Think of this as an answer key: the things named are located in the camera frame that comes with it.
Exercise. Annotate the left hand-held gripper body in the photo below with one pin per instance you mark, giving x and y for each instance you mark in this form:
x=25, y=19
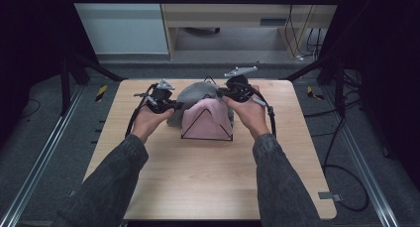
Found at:
x=160, y=97

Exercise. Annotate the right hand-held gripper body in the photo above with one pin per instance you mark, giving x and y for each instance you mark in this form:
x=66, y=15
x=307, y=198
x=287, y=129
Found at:
x=239, y=88

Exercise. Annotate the grey knit beanie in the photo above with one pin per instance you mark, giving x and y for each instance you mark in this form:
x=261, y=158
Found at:
x=194, y=93

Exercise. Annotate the pink knit beanie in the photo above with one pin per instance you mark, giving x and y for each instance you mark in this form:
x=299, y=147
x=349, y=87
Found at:
x=207, y=125

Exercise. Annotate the person's left hand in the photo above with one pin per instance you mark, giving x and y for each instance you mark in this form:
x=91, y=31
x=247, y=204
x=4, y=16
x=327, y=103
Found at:
x=148, y=119

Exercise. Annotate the person's right hand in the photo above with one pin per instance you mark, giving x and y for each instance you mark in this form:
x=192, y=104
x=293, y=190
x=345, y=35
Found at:
x=249, y=114

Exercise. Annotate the yellow black striped tape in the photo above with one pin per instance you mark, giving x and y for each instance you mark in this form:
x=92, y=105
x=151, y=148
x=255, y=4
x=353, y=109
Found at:
x=313, y=94
x=101, y=92

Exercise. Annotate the light wooden desk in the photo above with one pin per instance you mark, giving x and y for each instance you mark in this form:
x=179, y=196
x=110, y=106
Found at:
x=231, y=17

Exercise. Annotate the white panel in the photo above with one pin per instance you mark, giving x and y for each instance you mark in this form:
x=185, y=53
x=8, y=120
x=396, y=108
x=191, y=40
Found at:
x=122, y=28

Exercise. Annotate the grey tape strip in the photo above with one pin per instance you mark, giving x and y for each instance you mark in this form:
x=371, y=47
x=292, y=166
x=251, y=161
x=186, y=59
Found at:
x=330, y=196

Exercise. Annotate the black metal frame stand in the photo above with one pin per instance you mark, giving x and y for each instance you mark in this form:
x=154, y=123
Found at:
x=67, y=85
x=339, y=85

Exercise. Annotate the aluminium floor rail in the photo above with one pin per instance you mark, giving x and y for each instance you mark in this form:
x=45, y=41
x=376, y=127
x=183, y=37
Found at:
x=39, y=154
x=361, y=161

